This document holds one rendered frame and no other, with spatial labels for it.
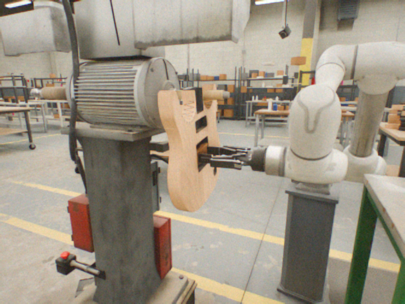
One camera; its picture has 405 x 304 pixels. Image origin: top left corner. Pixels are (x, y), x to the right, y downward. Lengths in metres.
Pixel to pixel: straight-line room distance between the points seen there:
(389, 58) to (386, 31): 11.04
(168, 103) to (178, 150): 0.14
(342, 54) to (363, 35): 10.91
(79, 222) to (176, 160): 0.68
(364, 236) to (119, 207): 1.01
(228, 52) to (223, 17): 11.80
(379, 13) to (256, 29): 4.47
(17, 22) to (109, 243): 0.93
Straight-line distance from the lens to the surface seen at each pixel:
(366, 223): 1.25
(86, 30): 1.08
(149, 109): 0.86
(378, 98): 1.25
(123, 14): 0.97
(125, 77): 0.91
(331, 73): 1.07
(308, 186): 1.57
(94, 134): 1.02
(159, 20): 0.79
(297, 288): 1.87
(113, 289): 1.34
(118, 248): 1.18
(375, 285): 2.21
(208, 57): 12.83
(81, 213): 1.24
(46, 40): 1.12
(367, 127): 1.34
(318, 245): 1.67
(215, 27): 0.71
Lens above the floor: 1.27
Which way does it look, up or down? 14 degrees down
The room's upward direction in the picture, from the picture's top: straight up
